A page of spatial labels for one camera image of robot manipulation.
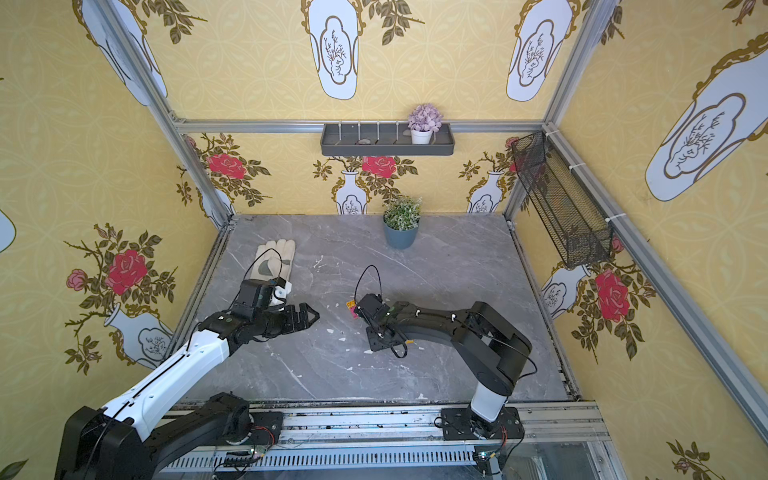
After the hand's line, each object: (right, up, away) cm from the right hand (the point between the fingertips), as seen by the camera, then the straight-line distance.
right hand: (380, 344), depth 89 cm
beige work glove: (-39, +24, +19) cm, 50 cm away
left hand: (-19, +9, -6) cm, 22 cm away
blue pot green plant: (+7, +38, +12) cm, 40 cm away
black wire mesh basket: (+58, +34, -2) cm, 68 cm away
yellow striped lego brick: (-9, +11, +6) cm, 15 cm away
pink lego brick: (-9, +9, +5) cm, 14 cm away
